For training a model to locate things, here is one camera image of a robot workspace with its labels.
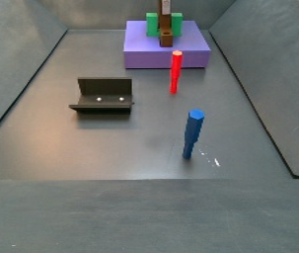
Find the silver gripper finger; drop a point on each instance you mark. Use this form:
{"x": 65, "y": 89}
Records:
{"x": 164, "y": 7}

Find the brown T-shaped block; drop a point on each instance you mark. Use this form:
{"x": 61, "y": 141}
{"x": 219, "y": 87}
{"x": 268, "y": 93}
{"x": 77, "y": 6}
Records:
{"x": 164, "y": 28}

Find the purple board with slot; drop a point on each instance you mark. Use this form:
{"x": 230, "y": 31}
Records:
{"x": 144, "y": 54}

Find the green U-shaped block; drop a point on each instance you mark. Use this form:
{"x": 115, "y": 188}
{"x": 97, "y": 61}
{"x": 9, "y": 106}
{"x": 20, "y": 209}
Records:
{"x": 176, "y": 19}

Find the red hexagonal peg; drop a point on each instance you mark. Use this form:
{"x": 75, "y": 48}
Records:
{"x": 175, "y": 70}

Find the blue hexagonal peg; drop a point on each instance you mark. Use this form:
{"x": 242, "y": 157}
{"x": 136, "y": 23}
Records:
{"x": 192, "y": 130}

